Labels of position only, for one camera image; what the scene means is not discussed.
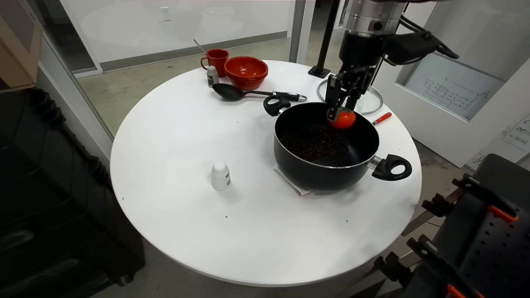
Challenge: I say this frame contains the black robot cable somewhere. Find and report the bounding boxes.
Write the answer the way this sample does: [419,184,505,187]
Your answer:
[398,15,437,40]

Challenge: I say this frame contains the black ladle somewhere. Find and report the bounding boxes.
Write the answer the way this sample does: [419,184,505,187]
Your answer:
[210,81,308,105]

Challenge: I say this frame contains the white trivet mat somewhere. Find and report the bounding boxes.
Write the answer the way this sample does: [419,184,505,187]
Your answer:
[273,164,316,199]

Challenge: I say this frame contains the black cooking pot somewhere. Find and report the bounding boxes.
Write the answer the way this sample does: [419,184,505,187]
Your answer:
[262,95,414,192]

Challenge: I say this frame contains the wooden shelf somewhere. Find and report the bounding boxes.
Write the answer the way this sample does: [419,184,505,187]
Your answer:
[0,0,43,91]

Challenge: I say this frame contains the small grey shaker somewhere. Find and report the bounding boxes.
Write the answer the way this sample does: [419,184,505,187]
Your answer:
[205,65,220,88]

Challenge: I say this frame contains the glass pot lid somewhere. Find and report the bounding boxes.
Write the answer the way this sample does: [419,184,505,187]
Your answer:
[315,76,384,116]

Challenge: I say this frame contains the black workbench with clamps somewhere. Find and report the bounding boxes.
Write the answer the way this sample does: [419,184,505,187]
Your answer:
[373,153,530,298]

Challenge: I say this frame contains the black cabinet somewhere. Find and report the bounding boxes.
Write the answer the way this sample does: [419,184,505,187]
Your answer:
[0,88,147,298]

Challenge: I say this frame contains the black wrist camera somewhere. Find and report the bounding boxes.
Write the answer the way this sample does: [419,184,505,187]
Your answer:
[383,30,460,67]

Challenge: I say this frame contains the red tomato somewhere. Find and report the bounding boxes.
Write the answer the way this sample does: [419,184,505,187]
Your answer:
[331,110,358,133]

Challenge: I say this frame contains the black pole with base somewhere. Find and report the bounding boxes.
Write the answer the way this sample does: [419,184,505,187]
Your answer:
[306,0,341,80]

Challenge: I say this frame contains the red mug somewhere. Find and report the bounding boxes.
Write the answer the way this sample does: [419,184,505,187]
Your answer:
[199,48,230,80]

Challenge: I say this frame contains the small white bottle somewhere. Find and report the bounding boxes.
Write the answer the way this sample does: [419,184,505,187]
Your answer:
[209,161,232,192]

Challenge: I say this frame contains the red bowl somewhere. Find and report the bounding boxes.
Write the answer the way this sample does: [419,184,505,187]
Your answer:
[222,55,270,91]

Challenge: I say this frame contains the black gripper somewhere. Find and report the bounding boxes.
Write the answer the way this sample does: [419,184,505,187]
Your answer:
[323,32,388,121]

